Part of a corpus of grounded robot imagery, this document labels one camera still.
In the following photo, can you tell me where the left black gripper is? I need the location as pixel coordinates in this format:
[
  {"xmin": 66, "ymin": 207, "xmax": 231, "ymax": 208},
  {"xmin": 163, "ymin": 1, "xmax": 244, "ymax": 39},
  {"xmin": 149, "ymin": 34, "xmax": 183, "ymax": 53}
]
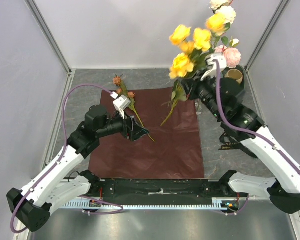
[{"xmin": 96, "ymin": 107, "xmax": 149, "ymax": 142}]

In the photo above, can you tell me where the yellow rose stem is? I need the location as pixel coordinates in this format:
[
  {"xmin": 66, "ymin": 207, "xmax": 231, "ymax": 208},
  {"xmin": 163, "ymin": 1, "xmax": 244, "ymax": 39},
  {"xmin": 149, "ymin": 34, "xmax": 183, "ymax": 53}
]
[{"xmin": 162, "ymin": 18, "xmax": 229, "ymax": 124}]

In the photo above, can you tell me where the flower bouquet red paper wrap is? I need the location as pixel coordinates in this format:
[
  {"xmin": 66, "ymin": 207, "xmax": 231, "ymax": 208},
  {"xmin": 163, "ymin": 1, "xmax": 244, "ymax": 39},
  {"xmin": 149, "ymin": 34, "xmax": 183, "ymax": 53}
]
[{"xmin": 88, "ymin": 87, "xmax": 205, "ymax": 179}]

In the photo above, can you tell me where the pink rose stem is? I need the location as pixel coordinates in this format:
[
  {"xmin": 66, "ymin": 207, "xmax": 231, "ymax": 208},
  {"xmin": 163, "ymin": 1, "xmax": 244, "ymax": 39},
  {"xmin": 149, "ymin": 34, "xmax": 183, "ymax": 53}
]
[{"xmin": 214, "ymin": 38, "xmax": 241, "ymax": 69}]

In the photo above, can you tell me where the orange brown flower stem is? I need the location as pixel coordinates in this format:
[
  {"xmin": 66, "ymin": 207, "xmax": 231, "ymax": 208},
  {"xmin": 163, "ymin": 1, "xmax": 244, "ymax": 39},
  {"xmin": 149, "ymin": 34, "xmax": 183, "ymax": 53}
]
[{"xmin": 112, "ymin": 75, "xmax": 145, "ymax": 127}]

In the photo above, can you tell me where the black ribbon gold lettering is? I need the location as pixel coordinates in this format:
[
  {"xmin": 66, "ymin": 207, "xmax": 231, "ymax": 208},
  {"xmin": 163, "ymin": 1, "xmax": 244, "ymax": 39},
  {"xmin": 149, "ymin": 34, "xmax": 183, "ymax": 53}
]
[{"xmin": 218, "ymin": 132, "xmax": 258, "ymax": 159}]

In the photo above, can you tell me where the white rose stem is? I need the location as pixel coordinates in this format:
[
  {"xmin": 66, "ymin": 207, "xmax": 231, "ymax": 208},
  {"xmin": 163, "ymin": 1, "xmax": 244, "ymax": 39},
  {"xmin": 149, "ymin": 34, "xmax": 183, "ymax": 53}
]
[{"xmin": 206, "ymin": 0, "xmax": 237, "ymax": 37}]

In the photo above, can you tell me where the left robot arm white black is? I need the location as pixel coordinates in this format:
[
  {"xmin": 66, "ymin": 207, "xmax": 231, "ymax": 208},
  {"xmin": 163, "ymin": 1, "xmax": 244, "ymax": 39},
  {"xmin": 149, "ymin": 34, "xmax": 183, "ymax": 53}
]
[{"xmin": 6, "ymin": 105, "xmax": 149, "ymax": 234}]

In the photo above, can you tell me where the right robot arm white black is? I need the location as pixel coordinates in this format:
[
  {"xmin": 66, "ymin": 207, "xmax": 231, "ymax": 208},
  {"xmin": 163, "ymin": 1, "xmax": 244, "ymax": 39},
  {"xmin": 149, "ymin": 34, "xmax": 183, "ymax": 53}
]
[{"xmin": 180, "ymin": 77, "xmax": 300, "ymax": 214}]

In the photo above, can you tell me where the clear glass vase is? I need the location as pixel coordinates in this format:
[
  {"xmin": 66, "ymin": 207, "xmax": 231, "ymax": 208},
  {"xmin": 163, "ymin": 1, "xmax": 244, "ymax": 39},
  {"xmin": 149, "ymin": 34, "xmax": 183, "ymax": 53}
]
[{"xmin": 194, "ymin": 99, "xmax": 203, "ymax": 116}]

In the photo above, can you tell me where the dark green tray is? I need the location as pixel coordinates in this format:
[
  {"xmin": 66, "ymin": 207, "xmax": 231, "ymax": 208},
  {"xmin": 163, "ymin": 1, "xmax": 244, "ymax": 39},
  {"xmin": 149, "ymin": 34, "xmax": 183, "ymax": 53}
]
[{"xmin": 222, "ymin": 65, "xmax": 246, "ymax": 89}]

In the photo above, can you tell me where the beige ceramic mug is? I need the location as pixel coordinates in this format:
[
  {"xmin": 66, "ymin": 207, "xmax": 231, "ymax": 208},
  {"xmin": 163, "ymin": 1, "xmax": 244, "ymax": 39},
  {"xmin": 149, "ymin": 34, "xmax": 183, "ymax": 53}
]
[{"xmin": 225, "ymin": 68, "xmax": 244, "ymax": 85}]

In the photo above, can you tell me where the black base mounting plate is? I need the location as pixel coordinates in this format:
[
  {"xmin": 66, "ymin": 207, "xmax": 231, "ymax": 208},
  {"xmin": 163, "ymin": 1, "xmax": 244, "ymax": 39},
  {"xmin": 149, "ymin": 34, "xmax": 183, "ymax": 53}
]
[{"xmin": 87, "ymin": 178, "xmax": 247, "ymax": 206}]

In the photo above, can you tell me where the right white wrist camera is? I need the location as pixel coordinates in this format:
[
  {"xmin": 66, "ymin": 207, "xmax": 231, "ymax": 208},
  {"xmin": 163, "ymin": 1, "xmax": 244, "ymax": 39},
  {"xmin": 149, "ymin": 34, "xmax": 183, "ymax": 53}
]
[{"xmin": 200, "ymin": 52, "xmax": 227, "ymax": 82}]

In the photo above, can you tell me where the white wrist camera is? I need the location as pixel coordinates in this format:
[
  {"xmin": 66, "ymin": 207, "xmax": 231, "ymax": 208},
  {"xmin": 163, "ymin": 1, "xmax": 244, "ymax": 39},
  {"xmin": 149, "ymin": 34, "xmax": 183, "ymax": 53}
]
[
  {"xmin": 200, "ymin": 52, "xmax": 227, "ymax": 82},
  {"xmin": 110, "ymin": 91, "xmax": 131, "ymax": 119}
]

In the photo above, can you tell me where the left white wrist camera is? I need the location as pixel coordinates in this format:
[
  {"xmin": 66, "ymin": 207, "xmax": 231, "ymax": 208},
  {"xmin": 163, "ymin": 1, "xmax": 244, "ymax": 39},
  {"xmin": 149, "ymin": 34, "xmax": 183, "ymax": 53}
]
[{"xmin": 110, "ymin": 91, "xmax": 131, "ymax": 119}]

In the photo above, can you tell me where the right aluminium corner post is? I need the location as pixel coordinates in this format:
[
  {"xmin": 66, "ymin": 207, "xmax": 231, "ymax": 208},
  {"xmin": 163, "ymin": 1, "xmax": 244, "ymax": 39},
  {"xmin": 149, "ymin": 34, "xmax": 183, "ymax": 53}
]
[{"xmin": 244, "ymin": 0, "xmax": 290, "ymax": 73}]

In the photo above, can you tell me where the aluminium corner post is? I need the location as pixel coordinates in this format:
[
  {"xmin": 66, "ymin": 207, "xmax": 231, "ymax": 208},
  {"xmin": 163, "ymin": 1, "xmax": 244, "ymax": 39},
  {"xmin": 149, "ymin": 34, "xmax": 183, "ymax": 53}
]
[
  {"xmin": 244, "ymin": 0, "xmax": 290, "ymax": 73},
  {"xmin": 25, "ymin": 0, "xmax": 72, "ymax": 75}
]

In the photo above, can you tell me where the light blue cable duct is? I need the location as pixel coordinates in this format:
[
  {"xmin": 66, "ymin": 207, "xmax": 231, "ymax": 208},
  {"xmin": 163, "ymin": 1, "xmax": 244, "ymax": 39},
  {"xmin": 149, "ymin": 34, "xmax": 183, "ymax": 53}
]
[{"xmin": 60, "ymin": 198, "xmax": 239, "ymax": 211}]

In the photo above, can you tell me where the left aluminium corner post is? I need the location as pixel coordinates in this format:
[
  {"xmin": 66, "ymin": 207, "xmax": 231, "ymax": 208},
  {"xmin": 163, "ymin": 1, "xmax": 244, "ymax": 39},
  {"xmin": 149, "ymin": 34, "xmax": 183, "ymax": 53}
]
[{"xmin": 25, "ymin": 0, "xmax": 72, "ymax": 75}]

